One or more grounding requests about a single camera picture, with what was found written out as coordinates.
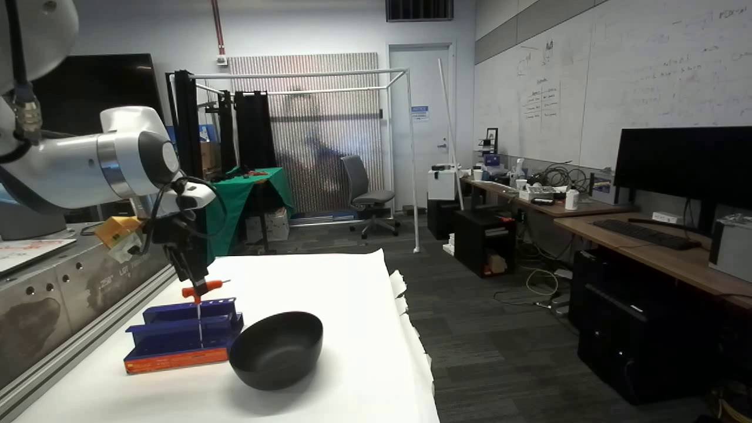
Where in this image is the floor cable bundle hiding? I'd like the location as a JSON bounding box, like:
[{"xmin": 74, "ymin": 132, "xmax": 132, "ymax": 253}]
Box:
[{"xmin": 523, "ymin": 266, "xmax": 577, "ymax": 317}]

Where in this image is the grey office chair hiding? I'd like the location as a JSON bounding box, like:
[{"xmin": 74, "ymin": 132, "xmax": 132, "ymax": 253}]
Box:
[{"xmin": 338, "ymin": 153, "xmax": 403, "ymax": 239}]

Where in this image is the wall whiteboard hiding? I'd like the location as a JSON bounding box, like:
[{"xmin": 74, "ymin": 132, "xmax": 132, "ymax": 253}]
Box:
[{"xmin": 472, "ymin": 0, "xmax": 752, "ymax": 172}]

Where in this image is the black bowl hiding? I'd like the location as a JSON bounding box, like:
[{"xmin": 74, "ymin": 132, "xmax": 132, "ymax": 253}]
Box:
[{"xmin": 226, "ymin": 310, "xmax": 327, "ymax": 391}]

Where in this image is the yellow wrist mount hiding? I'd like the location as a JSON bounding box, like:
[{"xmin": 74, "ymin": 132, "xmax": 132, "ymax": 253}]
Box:
[{"xmin": 93, "ymin": 214, "xmax": 147, "ymax": 247}]

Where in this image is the white pipe frame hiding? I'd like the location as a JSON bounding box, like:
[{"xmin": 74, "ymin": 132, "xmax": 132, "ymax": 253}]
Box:
[{"xmin": 166, "ymin": 66, "xmax": 423, "ymax": 253}]

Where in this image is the white box printer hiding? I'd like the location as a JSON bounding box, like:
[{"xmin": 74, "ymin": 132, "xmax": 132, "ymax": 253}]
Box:
[{"xmin": 425, "ymin": 160, "xmax": 462, "ymax": 203}]

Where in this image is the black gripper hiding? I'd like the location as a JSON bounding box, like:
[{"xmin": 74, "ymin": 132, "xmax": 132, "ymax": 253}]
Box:
[{"xmin": 143, "ymin": 209, "xmax": 215, "ymax": 289}]

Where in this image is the aluminium base table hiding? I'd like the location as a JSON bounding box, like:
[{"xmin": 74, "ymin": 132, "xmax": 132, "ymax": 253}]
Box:
[{"xmin": 0, "ymin": 220, "xmax": 181, "ymax": 421}]

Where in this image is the narrow black panel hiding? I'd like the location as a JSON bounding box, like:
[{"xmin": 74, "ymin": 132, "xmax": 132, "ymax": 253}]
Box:
[{"xmin": 217, "ymin": 87, "xmax": 237, "ymax": 175}]

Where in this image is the translucent partition panel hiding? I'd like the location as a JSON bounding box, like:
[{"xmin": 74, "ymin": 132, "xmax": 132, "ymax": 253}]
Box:
[{"xmin": 226, "ymin": 52, "xmax": 388, "ymax": 220}]

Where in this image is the small black wall device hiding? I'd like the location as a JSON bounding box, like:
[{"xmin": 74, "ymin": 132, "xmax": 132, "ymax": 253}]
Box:
[{"xmin": 482, "ymin": 125, "xmax": 503, "ymax": 156}]

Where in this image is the black computer tower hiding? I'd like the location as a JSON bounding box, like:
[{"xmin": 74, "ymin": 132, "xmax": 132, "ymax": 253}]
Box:
[{"xmin": 577, "ymin": 247, "xmax": 727, "ymax": 407}]

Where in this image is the white door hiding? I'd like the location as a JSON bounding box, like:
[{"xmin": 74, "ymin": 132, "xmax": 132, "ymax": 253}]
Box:
[{"xmin": 388, "ymin": 41, "xmax": 457, "ymax": 212}]

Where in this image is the green cloth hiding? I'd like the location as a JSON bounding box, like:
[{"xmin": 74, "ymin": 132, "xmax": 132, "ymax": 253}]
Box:
[{"xmin": 204, "ymin": 165, "xmax": 297, "ymax": 258}]

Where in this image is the large black board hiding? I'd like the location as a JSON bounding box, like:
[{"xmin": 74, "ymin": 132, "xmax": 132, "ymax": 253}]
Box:
[{"xmin": 30, "ymin": 52, "xmax": 166, "ymax": 135}]

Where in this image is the black keyboard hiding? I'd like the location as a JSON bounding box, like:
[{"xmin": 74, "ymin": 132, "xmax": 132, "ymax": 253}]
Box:
[{"xmin": 593, "ymin": 216, "xmax": 705, "ymax": 253}]

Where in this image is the long wooden desk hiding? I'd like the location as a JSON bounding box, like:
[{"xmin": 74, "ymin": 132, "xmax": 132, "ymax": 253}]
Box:
[{"xmin": 462, "ymin": 175, "xmax": 752, "ymax": 314}]

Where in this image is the orange-handled metal tool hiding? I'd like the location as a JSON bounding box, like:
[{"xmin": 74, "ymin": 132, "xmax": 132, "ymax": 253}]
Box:
[{"xmin": 179, "ymin": 277, "xmax": 231, "ymax": 348}]

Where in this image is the white paper table cover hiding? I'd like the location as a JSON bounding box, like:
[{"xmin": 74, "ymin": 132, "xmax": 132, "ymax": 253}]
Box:
[{"xmin": 15, "ymin": 247, "xmax": 442, "ymax": 423}]

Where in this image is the black under-desk cabinet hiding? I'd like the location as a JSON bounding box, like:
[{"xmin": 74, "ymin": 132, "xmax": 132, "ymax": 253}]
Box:
[{"xmin": 451, "ymin": 203, "xmax": 519, "ymax": 279}]

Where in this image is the red pipe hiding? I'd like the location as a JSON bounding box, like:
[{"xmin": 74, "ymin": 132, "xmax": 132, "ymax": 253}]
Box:
[{"xmin": 208, "ymin": 0, "xmax": 231, "ymax": 70}]

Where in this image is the wide black panel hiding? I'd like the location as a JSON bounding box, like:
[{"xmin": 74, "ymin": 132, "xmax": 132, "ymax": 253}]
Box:
[{"xmin": 233, "ymin": 87, "xmax": 277, "ymax": 173}]

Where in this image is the dark ceiling vent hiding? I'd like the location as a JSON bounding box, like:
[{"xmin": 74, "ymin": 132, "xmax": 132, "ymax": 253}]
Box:
[{"xmin": 384, "ymin": 0, "xmax": 459, "ymax": 24}]

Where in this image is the blue rack with orange base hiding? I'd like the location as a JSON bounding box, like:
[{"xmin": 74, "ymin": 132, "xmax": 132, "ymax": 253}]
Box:
[{"xmin": 123, "ymin": 296, "xmax": 248, "ymax": 375}]

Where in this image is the tall black post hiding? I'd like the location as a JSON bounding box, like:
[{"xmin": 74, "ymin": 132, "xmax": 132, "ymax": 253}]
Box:
[{"xmin": 173, "ymin": 67, "xmax": 204, "ymax": 179}]

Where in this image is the black monitor by keyboard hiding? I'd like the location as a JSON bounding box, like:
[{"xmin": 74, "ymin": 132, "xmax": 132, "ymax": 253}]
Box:
[{"xmin": 613, "ymin": 125, "xmax": 752, "ymax": 236}]

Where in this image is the silver computer box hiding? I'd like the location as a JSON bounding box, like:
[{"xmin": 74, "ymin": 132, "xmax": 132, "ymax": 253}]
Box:
[{"xmin": 708, "ymin": 214, "xmax": 752, "ymax": 287}]

